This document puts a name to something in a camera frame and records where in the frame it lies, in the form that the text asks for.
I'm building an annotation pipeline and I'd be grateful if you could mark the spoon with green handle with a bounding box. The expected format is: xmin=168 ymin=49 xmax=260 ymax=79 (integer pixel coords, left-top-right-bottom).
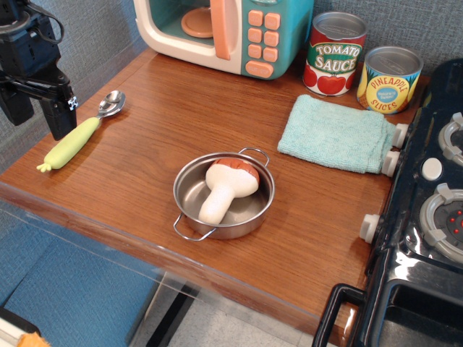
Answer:
xmin=36 ymin=90 xmax=126 ymax=173

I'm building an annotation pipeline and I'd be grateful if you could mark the teal toy microwave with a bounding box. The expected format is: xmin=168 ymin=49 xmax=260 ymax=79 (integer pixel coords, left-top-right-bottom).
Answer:
xmin=134 ymin=0 xmax=314 ymax=80

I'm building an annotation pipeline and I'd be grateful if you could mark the orange plush object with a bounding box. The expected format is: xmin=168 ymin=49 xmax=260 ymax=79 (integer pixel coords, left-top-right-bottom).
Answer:
xmin=16 ymin=333 xmax=51 ymax=347

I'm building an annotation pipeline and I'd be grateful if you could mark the small steel pot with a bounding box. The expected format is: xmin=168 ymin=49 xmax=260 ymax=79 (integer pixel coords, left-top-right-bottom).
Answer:
xmin=173 ymin=147 xmax=276 ymax=242

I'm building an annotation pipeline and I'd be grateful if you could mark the tomato sauce can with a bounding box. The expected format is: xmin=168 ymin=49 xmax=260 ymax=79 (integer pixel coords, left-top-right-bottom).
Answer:
xmin=303 ymin=12 xmax=367 ymax=96

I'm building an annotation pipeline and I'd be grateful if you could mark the light blue cloth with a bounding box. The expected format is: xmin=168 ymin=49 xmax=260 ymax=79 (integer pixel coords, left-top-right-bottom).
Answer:
xmin=277 ymin=95 xmax=396 ymax=174

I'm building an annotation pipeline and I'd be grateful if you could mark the pineapple slices can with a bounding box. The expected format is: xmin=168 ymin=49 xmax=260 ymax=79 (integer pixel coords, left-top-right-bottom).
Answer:
xmin=357 ymin=46 xmax=423 ymax=115

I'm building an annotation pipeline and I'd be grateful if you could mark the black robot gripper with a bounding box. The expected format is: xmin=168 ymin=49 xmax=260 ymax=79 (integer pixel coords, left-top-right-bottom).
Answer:
xmin=1 ymin=14 xmax=77 ymax=140

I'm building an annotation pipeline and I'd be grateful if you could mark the plush white brown mushroom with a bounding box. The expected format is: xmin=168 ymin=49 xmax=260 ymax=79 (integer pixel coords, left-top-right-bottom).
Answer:
xmin=198 ymin=158 xmax=260 ymax=225

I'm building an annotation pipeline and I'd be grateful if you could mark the black toy stove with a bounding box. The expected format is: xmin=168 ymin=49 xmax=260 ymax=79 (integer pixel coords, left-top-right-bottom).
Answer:
xmin=313 ymin=59 xmax=462 ymax=346

